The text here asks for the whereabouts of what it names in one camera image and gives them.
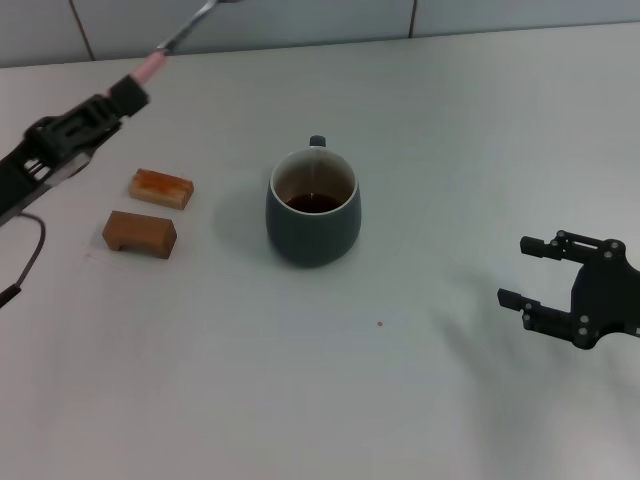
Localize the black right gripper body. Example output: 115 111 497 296
569 254 640 347

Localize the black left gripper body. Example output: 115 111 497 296
0 130 92 227

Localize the pink handled metal spoon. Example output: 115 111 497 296
124 0 246 86

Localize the dark grey ceramic mug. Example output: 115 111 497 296
264 134 361 268

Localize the light stained wooden block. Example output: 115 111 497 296
128 168 195 210

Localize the dark brown wooden block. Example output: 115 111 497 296
102 210 179 260

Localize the wrist cable with metal plug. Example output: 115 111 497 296
0 213 47 309

